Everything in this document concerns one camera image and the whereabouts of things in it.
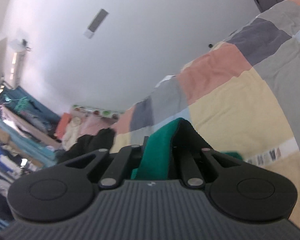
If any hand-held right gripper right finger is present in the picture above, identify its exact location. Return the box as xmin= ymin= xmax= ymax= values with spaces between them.
xmin=168 ymin=147 xmax=243 ymax=190

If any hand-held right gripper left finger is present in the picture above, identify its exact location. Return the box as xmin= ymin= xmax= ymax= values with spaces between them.
xmin=65 ymin=136 xmax=148 ymax=190

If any green sweatshirt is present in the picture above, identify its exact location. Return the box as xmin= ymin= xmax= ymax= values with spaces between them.
xmin=131 ymin=117 xmax=243 ymax=180

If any rack of hanging clothes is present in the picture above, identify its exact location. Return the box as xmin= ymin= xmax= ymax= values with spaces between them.
xmin=0 ymin=85 xmax=63 ymax=230

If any black puffer jacket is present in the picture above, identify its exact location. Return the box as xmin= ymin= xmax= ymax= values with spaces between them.
xmin=58 ymin=128 xmax=116 ymax=164

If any pink cloth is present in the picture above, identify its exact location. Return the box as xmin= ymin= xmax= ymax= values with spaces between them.
xmin=79 ymin=112 xmax=119 ymax=136

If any floral patterned bag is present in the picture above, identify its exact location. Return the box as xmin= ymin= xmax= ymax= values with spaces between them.
xmin=72 ymin=104 xmax=122 ymax=118

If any cream cloth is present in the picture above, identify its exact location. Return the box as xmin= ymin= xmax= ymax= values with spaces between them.
xmin=62 ymin=117 xmax=82 ymax=151

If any patchwork blanket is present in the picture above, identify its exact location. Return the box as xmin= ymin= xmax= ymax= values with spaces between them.
xmin=112 ymin=0 xmax=300 ymax=233

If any wall switch panel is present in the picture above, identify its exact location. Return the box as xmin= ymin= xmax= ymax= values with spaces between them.
xmin=83 ymin=8 xmax=110 ymax=39

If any white wall fan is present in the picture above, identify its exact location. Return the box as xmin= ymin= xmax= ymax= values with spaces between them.
xmin=9 ymin=32 xmax=32 ymax=53

